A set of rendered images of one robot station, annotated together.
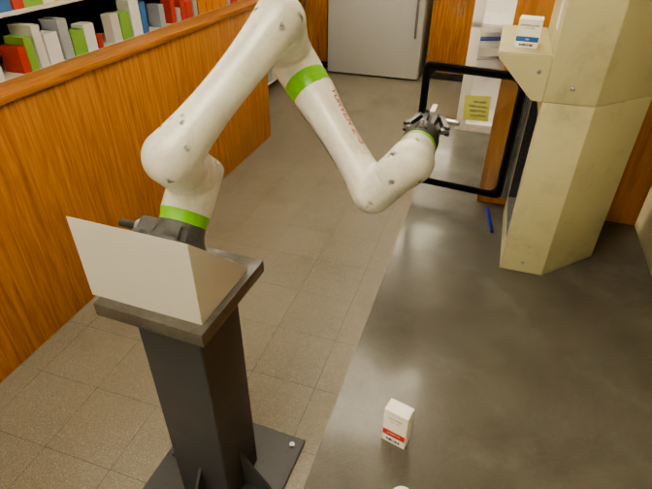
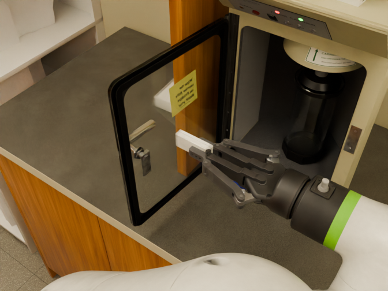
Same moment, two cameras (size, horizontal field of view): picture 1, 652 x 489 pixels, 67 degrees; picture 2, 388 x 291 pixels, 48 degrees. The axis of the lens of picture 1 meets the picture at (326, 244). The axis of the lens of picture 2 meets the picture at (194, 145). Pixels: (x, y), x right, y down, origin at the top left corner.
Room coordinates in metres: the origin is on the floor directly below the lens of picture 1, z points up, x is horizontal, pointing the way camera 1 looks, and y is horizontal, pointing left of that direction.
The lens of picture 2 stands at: (1.24, 0.20, 1.82)
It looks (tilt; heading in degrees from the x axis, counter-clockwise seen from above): 45 degrees down; 287
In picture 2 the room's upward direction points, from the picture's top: straight up
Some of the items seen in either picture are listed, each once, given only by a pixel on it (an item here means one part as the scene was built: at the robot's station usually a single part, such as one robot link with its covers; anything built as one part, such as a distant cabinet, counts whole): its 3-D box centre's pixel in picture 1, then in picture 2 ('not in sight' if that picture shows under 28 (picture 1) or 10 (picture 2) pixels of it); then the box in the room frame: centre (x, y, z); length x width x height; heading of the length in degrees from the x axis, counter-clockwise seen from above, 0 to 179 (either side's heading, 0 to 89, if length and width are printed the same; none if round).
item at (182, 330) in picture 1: (183, 285); not in sight; (1.04, 0.38, 0.92); 0.32 x 0.32 x 0.04; 70
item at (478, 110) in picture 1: (464, 132); (176, 129); (1.47, -0.43, 1.19); 0.30 x 0.01 x 0.40; 65
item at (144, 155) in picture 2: not in sight; (144, 162); (1.51, -0.33, 1.18); 0.02 x 0.02 x 0.06; 65
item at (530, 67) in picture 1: (521, 59); (295, 11); (1.28, -0.48, 1.46); 0.32 x 0.11 x 0.10; 162
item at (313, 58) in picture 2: not in sight; (329, 36); (1.21, -0.62, 1.34); 0.18 x 0.18 x 0.05
